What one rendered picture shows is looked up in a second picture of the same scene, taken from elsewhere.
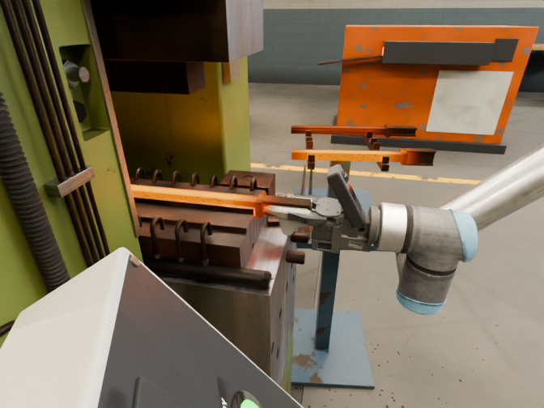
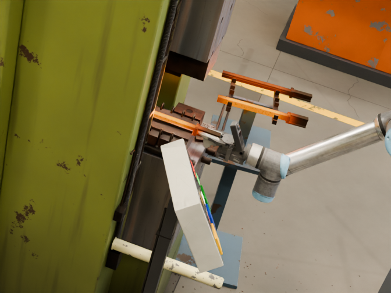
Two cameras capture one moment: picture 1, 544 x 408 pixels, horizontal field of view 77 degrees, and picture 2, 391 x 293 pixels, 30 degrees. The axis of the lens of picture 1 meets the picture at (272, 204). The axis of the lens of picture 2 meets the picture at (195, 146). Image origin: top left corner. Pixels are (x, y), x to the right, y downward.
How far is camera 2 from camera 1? 2.21 m
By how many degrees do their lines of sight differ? 5
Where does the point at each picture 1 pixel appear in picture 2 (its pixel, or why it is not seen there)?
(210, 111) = not seen: hidden behind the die
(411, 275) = (259, 180)
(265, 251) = (192, 153)
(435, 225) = (271, 158)
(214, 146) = (173, 85)
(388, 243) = (249, 161)
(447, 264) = (273, 177)
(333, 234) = (227, 152)
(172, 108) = not seen: hidden behind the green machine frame
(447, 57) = not seen: outside the picture
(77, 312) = (178, 147)
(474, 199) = (301, 153)
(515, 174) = (320, 145)
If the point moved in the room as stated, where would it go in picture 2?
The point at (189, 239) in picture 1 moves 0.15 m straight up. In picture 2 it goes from (162, 138) to (171, 104)
